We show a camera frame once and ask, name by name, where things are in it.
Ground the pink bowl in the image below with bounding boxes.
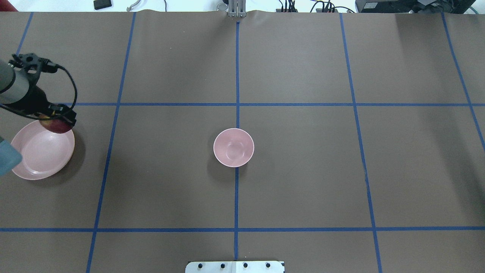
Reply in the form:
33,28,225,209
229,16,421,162
213,128,255,168

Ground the pink plate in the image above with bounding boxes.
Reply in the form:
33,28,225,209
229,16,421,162
11,121,75,181

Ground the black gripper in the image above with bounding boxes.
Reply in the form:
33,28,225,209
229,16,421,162
23,85,77,127

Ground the small black device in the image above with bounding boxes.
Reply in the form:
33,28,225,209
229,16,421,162
92,0,112,10

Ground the aluminium frame post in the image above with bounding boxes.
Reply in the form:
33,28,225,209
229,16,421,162
223,0,247,17

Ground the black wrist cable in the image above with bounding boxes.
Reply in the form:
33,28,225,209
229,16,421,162
0,65,78,121

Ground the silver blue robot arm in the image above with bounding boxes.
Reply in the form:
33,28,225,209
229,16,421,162
1,56,78,181

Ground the red apple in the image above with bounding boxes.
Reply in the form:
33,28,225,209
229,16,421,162
39,119,74,134

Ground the white pedestal column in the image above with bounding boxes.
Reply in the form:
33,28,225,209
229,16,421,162
185,260,285,273

